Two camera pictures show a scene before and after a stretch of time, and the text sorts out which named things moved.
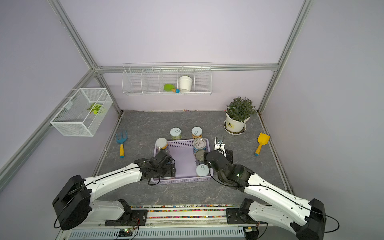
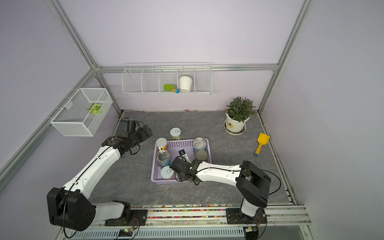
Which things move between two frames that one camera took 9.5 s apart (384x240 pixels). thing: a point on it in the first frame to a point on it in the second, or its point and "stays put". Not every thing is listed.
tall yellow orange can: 161,143 stays put
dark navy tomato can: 199,157 stays put
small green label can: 175,133 stays put
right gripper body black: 206,154 to 181,177
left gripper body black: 166,171 to 140,135
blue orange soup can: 199,143 stays put
